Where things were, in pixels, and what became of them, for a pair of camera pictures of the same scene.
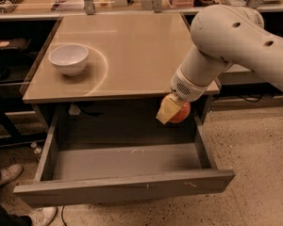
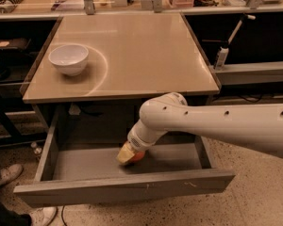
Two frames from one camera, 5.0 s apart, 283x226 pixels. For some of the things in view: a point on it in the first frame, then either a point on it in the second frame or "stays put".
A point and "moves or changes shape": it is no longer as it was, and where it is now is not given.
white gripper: (188, 88) → (137, 143)
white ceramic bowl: (70, 59) stays put
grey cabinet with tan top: (108, 72) stays put
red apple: (182, 114) moves or changes shape
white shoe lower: (42, 217) stays put
